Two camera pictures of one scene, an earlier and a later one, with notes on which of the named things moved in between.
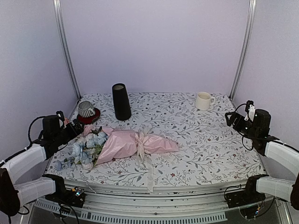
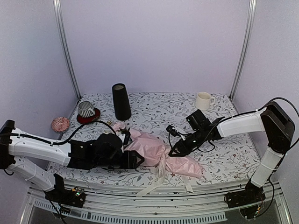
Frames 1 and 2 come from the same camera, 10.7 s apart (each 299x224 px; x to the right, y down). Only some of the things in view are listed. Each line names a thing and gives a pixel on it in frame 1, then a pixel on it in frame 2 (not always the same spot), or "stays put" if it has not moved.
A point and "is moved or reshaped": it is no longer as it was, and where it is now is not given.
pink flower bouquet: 100,144 is moved or reshaped
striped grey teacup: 86,109 stays put
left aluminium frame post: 57,6 stays put
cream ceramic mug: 203,101 stays put
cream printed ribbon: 144,152 to 161,173
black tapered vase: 121,103 stays put
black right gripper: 236,115 to 183,149
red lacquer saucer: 90,119 stays put
